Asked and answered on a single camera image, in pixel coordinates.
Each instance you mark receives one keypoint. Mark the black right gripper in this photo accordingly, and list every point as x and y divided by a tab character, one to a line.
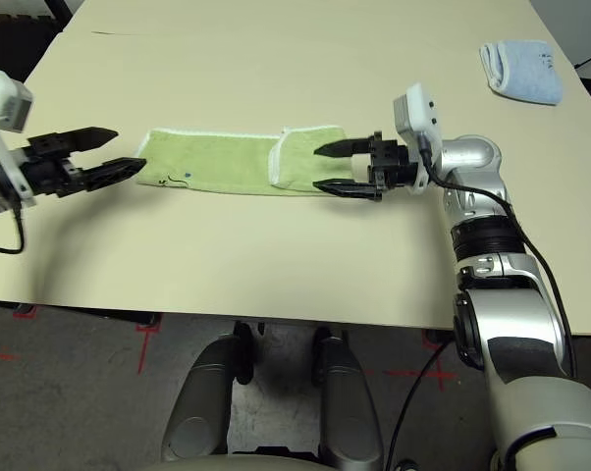
391	164

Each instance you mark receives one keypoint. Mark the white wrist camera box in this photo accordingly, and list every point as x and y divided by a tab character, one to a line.
418	113
3	103

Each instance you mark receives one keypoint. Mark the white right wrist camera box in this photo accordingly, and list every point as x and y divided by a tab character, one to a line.
418	113

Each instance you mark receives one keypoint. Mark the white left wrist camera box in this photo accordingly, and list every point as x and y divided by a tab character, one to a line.
3	103

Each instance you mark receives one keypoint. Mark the grey robot right leg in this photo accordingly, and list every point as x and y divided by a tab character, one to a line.
349	407

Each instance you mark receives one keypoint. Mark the grey robot pelvis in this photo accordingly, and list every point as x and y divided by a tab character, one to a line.
236	463

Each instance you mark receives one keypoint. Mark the black foam floor mat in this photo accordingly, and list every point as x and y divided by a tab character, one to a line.
11	49

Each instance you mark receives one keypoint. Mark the grey robot leg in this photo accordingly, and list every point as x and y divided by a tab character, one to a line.
202	402
349	407

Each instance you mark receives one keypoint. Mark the folded light blue towel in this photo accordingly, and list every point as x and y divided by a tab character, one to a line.
526	73

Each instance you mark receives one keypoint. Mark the grey robot left leg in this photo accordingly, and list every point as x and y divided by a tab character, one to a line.
202	402

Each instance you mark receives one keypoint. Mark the beige side table black frame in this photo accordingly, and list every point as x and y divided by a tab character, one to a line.
60	15

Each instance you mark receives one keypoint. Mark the green towel white trim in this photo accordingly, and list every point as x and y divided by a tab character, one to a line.
217	162

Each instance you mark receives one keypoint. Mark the red floor tape mark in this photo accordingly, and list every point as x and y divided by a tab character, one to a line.
23	315
440	375
142	348

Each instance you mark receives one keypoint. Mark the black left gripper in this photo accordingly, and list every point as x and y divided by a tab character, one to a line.
47	167

